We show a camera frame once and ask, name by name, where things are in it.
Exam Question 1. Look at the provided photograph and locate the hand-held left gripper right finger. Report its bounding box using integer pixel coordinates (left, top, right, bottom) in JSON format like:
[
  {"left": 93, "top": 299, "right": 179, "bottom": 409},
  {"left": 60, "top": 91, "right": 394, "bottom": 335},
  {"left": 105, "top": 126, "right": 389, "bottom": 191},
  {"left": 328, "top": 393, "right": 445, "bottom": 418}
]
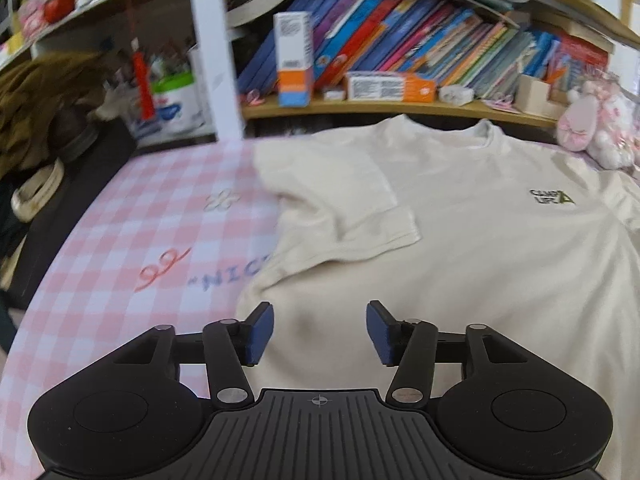
[{"left": 366, "top": 300, "right": 531, "bottom": 406}]

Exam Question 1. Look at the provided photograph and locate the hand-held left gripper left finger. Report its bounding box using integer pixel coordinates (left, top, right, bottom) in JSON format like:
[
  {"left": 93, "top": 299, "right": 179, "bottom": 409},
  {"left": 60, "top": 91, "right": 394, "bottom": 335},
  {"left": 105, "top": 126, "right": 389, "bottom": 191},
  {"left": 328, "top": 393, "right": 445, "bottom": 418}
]
[{"left": 114, "top": 301, "right": 276, "bottom": 408}]

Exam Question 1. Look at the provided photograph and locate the cream t-shirt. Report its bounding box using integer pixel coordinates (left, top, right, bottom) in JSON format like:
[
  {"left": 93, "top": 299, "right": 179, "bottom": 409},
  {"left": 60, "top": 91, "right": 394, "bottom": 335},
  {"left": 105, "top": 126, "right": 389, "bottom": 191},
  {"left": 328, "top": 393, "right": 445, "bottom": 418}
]
[{"left": 234, "top": 114, "right": 640, "bottom": 480}]

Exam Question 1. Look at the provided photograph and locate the pink checked printed mat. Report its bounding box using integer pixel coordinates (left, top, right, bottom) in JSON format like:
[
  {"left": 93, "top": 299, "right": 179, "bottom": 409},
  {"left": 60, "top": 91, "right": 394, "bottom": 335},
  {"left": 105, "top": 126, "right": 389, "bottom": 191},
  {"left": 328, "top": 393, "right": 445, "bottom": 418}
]
[{"left": 0, "top": 135, "right": 606, "bottom": 480}]

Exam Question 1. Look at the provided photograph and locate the wooden bookshelf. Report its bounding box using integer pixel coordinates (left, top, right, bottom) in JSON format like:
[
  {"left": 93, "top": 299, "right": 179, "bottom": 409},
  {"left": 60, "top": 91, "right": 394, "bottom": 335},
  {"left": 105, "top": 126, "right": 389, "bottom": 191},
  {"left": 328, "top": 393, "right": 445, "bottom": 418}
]
[{"left": 220, "top": 0, "right": 640, "bottom": 128}]

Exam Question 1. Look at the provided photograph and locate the small white orange box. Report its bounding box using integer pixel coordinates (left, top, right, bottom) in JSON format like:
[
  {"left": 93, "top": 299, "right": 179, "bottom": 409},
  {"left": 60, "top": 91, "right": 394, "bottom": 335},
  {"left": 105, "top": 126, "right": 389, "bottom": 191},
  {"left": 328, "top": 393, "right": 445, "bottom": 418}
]
[{"left": 345, "top": 71, "right": 438, "bottom": 103}]

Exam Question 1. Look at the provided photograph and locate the white jar green lid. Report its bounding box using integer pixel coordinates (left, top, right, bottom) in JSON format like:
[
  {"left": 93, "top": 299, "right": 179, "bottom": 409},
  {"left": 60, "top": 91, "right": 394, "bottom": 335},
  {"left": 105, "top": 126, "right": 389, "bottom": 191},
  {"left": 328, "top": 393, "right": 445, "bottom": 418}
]
[{"left": 132, "top": 72, "right": 208, "bottom": 136}]

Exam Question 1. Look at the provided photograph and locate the white charger plug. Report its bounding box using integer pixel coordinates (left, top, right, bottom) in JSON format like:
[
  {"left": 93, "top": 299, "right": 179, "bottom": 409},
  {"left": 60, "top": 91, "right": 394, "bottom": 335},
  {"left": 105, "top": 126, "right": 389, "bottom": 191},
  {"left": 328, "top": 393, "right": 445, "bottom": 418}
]
[{"left": 439, "top": 85, "right": 475, "bottom": 107}]

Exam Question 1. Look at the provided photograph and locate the dark round object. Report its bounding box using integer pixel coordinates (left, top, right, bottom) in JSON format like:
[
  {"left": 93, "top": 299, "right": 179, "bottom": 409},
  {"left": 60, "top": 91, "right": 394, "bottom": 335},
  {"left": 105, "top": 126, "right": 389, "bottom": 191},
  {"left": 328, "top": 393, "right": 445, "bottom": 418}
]
[{"left": 50, "top": 105, "right": 101, "bottom": 161}]

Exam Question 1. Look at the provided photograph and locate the red tassel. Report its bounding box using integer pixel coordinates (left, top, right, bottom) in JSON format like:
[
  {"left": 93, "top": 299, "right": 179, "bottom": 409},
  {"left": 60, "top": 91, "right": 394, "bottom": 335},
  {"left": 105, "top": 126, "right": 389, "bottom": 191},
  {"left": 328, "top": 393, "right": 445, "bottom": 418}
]
[{"left": 129, "top": 37, "right": 156, "bottom": 121}]

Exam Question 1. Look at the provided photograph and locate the large white orange box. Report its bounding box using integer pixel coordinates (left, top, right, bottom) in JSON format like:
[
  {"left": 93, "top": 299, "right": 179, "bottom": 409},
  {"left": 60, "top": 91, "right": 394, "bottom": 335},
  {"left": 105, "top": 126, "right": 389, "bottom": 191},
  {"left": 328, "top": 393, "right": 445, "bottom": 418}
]
[{"left": 273, "top": 11, "right": 316, "bottom": 108}]

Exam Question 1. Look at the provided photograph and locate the beige wooden box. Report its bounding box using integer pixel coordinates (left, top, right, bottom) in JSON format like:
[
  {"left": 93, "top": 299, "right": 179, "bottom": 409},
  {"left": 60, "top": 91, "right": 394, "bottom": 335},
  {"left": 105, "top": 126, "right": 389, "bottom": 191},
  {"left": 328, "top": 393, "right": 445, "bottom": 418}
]
[{"left": 515, "top": 74, "right": 568, "bottom": 120}]

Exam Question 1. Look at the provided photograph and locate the pink white plush toy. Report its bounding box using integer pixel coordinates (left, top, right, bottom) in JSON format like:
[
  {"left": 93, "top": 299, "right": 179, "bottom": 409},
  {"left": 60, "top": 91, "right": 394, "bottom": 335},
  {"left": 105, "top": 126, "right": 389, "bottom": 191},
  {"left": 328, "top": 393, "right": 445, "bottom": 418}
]
[{"left": 556, "top": 72, "right": 640, "bottom": 171}]

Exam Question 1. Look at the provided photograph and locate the row of colourful books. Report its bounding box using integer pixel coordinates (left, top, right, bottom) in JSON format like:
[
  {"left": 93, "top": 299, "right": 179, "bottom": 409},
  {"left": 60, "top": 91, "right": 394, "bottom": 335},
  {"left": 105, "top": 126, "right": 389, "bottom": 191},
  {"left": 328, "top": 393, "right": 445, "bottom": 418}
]
[{"left": 237, "top": 0, "right": 608, "bottom": 101}]

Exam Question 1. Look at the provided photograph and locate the brown cloth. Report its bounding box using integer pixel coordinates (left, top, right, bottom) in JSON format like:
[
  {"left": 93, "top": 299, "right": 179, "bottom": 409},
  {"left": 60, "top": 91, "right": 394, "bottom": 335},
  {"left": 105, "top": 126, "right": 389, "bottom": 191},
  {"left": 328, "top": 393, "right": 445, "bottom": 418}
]
[{"left": 0, "top": 52, "right": 108, "bottom": 181}]

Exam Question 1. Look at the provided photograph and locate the red round ornament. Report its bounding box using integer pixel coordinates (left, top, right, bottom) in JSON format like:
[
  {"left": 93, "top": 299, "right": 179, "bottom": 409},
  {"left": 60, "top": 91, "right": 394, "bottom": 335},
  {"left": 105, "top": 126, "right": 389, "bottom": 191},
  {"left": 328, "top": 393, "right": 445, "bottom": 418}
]
[{"left": 44, "top": 0, "right": 76, "bottom": 23}]

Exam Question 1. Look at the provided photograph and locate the beige strap watch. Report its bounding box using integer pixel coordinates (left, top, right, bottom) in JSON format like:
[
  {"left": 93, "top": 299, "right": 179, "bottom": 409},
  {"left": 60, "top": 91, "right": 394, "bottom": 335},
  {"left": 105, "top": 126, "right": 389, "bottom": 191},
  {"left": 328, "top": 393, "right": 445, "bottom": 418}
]
[{"left": 11, "top": 157, "right": 66, "bottom": 221}]

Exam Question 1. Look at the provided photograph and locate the white shelf frame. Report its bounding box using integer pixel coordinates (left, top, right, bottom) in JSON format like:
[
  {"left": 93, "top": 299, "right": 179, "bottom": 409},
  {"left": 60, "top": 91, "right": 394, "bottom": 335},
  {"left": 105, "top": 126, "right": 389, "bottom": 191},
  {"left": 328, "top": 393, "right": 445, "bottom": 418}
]
[{"left": 0, "top": 0, "right": 246, "bottom": 143}]

